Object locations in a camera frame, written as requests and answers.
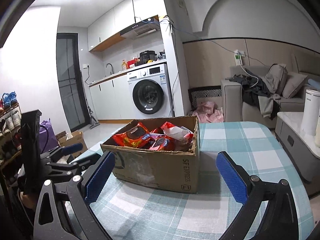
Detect orange-red pie packet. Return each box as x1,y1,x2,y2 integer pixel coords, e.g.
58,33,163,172
111,122,150,148
147,134,175,152

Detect white washing machine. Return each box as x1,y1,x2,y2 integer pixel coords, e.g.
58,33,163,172
127,64,173,119

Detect light grey cushion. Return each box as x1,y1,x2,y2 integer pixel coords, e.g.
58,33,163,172
282,71,308,99

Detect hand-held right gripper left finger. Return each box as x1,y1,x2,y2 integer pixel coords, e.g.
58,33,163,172
34,151,116,240

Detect dark clothes pile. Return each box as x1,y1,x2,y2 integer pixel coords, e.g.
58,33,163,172
229,68,282,119

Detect stick vacuum cleaner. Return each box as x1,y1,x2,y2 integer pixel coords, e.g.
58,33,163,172
84,71,100,129

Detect person's left hand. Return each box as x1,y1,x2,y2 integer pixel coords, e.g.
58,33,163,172
19,191,38,209

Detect cardboard box with flaps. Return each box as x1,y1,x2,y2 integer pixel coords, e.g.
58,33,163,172
55,130,88,159

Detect white shoes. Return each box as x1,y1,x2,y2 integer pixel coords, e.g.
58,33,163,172
5,110,22,132

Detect pink cloth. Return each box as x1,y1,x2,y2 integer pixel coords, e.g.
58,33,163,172
191,101,224,123

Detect blue shoes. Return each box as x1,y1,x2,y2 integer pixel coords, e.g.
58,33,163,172
1,92,18,109

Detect brown cardboard box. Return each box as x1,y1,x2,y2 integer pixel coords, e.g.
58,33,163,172
100,115,200,194

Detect white coffee table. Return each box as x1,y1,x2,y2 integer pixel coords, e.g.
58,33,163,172
275,111,320,183

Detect white electric kettle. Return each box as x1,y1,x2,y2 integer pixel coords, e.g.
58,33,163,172
301,88,320,136

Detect dark glass door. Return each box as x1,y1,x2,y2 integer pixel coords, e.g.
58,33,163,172
56,33,92,130

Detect white and red snack packet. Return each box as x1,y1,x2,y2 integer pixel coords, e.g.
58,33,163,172
160,121,194,142

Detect purple bag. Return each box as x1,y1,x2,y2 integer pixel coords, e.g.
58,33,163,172
39,120,59,155

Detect white wall cabinets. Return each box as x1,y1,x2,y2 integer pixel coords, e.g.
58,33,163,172
87,0,167,53

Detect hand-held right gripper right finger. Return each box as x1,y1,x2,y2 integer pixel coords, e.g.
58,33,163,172
215,151,299,240

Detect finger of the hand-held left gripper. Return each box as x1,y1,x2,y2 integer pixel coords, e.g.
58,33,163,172
41,143,84,162
49,153,103,177

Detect white charging cable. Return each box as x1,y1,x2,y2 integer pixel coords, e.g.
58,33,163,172
239,64,259,88

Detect checked teal tablecloth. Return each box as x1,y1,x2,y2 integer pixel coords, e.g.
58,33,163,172
72,121,312,240

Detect shoe rack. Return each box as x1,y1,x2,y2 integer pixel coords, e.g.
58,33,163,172
0,91,25,180

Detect white wall socket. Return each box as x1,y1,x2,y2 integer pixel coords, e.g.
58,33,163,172
234,49,247,65

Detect steel range hood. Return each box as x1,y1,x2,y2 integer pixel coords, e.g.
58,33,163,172
119,17,160,40

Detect grey sofa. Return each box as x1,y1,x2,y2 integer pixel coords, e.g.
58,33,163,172
220,52,320,130

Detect white base cabinets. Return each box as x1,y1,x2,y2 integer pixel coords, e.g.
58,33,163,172
89,76,130,120

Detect black pressure cooker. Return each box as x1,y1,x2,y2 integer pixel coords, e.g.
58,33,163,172
139,51,158,64

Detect black patterned basket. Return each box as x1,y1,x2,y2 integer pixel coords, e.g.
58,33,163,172
187,85,223,117

